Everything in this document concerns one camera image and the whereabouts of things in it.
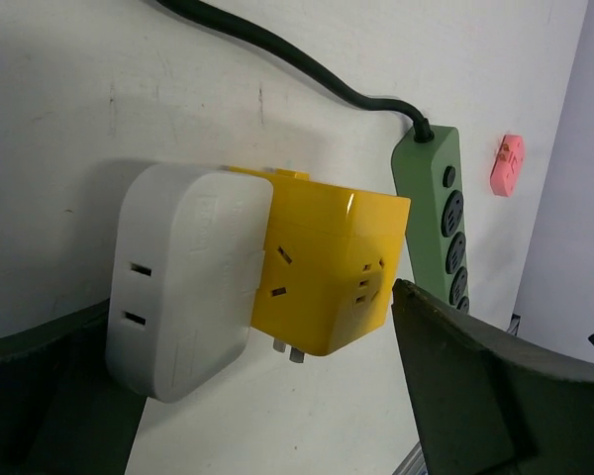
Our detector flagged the yellow plug adapter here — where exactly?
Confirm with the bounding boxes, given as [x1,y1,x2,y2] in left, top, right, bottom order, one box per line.
[251,169,411,363]

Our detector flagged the pink plug adapter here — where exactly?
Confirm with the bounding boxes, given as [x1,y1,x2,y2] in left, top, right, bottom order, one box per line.
[490,135,526,197]

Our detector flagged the green power strip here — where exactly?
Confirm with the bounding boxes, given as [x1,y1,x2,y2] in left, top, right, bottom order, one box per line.
[391,126,470,313]

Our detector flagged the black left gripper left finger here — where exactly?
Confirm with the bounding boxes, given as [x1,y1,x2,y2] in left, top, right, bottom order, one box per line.
[0,301,146,474]

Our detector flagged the black power strip cable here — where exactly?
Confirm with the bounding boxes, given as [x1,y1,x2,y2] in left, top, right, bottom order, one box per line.
[155,0,435,143]

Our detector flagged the white plug adapter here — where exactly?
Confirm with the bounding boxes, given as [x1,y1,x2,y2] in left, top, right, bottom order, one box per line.
[106,163,273,403]

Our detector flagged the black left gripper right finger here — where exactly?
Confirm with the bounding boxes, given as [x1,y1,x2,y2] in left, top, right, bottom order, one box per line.
[392,279,594,474]

